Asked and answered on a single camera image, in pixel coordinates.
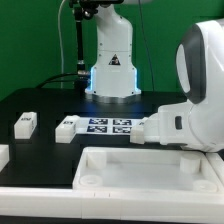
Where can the white fiducial marker sheet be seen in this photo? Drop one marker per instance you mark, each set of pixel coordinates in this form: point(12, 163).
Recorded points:
point(106, 126)

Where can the white fence bar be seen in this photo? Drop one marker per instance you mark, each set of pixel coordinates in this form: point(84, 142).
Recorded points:
point(217, 164)
point(152, 205)

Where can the black camera pole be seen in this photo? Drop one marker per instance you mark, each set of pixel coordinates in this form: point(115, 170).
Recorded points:
point(81, 82)

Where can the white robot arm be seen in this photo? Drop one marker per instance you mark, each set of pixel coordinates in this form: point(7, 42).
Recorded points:
point(197, 123)

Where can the white right fence bar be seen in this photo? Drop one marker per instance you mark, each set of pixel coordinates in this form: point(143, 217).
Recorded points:
point(217, 164)

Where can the white front fence bar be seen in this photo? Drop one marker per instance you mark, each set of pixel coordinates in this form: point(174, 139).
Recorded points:
point(152, 205)

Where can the white left fence block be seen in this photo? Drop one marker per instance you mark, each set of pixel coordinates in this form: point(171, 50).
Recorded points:
point(4, 156)

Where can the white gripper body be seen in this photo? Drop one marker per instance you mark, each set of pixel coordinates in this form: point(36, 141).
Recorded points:
point(151, 129)

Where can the white desk top tray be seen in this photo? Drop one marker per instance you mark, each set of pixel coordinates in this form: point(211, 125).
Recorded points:
point(108, 168)

